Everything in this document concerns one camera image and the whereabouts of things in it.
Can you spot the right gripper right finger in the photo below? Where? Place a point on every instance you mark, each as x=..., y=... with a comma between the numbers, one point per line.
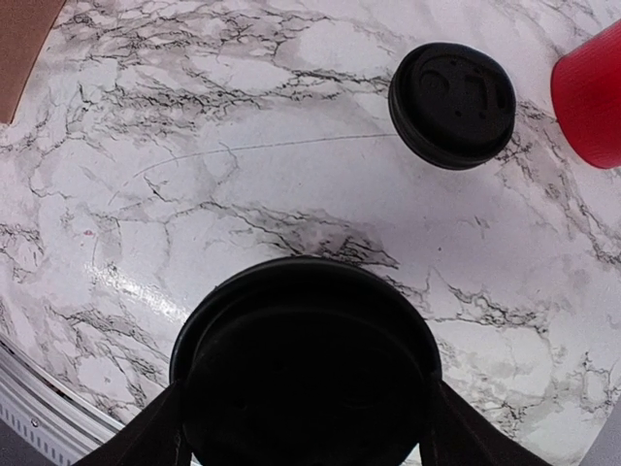
x=455, y=433

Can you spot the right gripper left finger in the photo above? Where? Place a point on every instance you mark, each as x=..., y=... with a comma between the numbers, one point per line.
x=154, y=437

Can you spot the black plastic cup lid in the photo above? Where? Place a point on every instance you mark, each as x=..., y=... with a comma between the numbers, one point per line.
x=305, y=361

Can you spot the brown paper bag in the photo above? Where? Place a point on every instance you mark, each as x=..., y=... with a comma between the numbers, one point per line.
x=25, y=25

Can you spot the red cylindrical container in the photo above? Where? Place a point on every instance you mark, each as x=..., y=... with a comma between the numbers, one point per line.
x=585, y=92

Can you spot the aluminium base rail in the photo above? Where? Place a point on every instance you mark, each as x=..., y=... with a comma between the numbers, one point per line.
x=47, y=415

